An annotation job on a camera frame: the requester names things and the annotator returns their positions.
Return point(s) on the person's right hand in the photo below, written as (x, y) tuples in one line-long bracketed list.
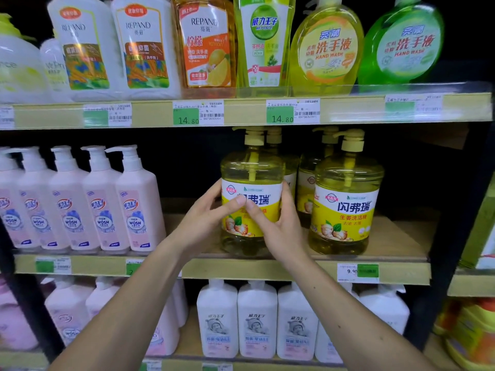
[(282, 243)]

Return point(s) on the person's left hand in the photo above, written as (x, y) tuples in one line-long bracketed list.
[(197, 231)]

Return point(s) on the yellow dish soap pump bottle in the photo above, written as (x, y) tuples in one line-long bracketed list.
[(292, 169), (344, 212), (251, 166), (305, 189)]

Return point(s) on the person's right forearm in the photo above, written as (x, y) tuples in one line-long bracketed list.
[(348, 324)]

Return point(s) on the person's left forearm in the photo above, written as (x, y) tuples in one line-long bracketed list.
[(127, 312)]

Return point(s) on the green white price tag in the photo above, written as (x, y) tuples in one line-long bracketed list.
[(216, 367), (108, 115), (133, 267), (7, 117), (53, 265), (198, 113), (151, 366), (413, 108), (357, 273), (292, 112)]

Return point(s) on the white baby label bottle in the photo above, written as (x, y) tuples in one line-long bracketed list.
[(296, 324), (216, 320), (257, 320)]

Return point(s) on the pink angular pump bottle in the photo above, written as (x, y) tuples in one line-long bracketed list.
[(100, 301), (67, 312), (164, 340)]

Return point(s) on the yellow orange detergent jug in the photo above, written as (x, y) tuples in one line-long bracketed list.
[(475, 336), (444, 320)]

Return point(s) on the orange bottle lemon label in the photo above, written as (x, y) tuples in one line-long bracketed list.
[(205, 50)]

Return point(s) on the white bottle colourful label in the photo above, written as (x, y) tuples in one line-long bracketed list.
[(145, 54), (85, 54)]

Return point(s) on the tall yellow green bottle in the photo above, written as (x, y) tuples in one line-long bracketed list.
[(265, 46)]

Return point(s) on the round yellow hand wash bottle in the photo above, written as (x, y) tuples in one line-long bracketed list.
[(326, 50)]

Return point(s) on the pink detergent jug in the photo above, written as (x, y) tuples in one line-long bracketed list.
[(15, 324)]

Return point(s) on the small white bottle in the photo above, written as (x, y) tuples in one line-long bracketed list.
[(56, 73)]

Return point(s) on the round green hand wash bottle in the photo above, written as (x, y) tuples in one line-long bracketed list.
[(402, 46)]

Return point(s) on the round white bottle green pump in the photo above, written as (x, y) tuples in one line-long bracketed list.
[(23, 69)]

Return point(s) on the wooden shelf rack black frame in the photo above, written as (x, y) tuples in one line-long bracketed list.
[(402, 239)]

